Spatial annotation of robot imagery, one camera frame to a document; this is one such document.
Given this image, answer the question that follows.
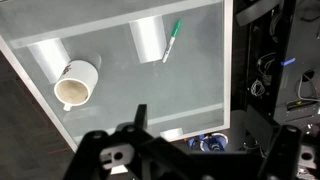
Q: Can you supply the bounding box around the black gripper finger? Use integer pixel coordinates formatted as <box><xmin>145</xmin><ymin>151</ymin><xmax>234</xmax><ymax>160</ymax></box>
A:
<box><xmin>134</xmin><ymin>104</ymin><xmax>147</xmax><ymax>129</ymax></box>

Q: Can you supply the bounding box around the green marker pen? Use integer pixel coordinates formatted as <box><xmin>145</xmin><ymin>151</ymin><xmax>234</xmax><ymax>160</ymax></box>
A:
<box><xmin>162</xmin><ymin>20</ymin><xmax>182</xmax><ymax>63</ymax></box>

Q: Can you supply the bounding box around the white ceramic mug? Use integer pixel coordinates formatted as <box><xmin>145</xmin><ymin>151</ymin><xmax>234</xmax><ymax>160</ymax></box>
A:
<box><xmin>54</xmin><ymin>60</ymin><xmax>99</xmax><ymax>111</ymax></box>

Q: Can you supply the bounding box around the glass top table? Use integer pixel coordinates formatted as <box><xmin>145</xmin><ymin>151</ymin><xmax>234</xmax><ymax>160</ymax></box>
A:
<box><xmin>0</xmin><ymin>0</ymin><xmax>233</xmax><ymax>148</ymax></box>

